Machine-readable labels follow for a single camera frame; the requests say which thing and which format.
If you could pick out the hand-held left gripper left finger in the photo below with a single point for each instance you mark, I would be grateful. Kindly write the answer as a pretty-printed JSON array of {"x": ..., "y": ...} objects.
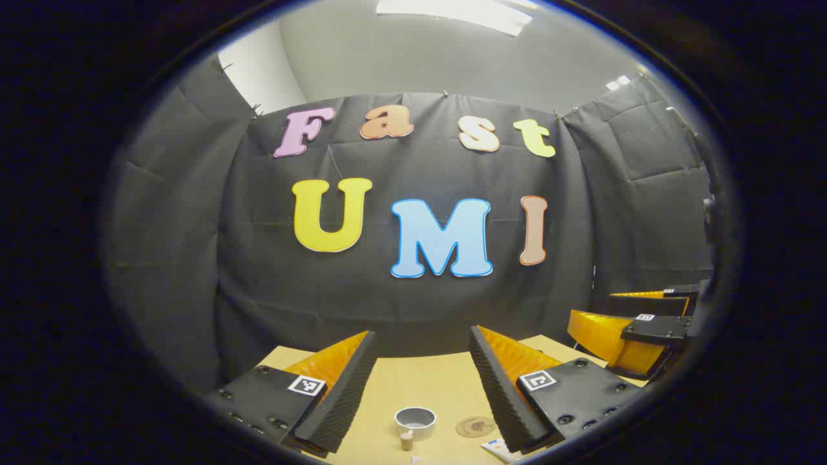
[{"x": 342, "y": 413}]

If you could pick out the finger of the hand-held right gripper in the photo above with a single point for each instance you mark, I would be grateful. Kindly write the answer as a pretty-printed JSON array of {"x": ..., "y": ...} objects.
[
  {"x": 659, "y": 328},
  {"x": 646, "y": 305}
]

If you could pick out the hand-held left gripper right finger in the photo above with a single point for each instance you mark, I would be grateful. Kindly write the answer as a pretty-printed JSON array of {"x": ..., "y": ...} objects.
[{"x": 501, "y": 400}]

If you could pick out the round wooden coaster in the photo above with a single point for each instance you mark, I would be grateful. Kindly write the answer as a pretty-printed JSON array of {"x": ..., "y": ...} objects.
[{"x": 475, "y": 426}]

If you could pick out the white toothpaste tube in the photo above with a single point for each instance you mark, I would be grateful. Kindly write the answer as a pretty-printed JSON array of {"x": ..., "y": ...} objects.
[{"x": 499, "y": 449}]

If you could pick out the light wooden desktop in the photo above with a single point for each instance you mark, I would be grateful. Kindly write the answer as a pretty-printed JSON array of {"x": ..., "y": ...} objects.
[{"x": 413, "y": 381}]

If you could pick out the black backdrop cloth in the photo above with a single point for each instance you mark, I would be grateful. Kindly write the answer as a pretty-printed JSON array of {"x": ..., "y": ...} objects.
[{"x": 420, "y": 303}]

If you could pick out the small ceiling light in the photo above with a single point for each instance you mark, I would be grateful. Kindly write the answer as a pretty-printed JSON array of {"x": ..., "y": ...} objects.
[{"x": 618, "y": 82}]

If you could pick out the large ceiling light panel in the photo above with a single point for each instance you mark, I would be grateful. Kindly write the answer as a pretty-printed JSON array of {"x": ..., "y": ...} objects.
[{"x": 452, "y": 10}]

